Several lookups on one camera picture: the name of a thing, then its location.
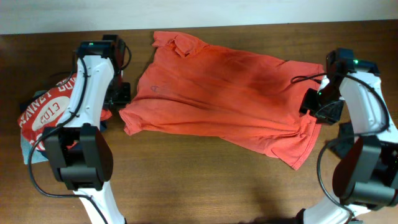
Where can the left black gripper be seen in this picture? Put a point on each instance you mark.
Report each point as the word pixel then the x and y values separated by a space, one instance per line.
pixel 119 94

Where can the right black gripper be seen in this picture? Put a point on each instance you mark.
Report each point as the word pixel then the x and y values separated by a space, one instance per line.
pixel 329 117

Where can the orange t-shirt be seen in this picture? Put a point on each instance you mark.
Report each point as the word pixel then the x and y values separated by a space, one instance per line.
pixel 195 88

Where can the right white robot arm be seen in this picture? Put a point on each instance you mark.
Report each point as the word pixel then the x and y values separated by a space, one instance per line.
pixel 366 178

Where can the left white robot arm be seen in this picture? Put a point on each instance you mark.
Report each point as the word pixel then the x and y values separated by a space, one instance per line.
pixel 76 149

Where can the crumpled dark green shirt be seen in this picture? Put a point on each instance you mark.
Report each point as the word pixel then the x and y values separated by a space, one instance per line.
pixel 346 142

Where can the folded red soccer shirt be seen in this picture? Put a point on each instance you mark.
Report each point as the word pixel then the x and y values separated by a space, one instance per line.
pixel 64 89

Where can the folded navy shirt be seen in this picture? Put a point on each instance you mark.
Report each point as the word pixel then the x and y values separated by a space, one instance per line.
pixel 29 101

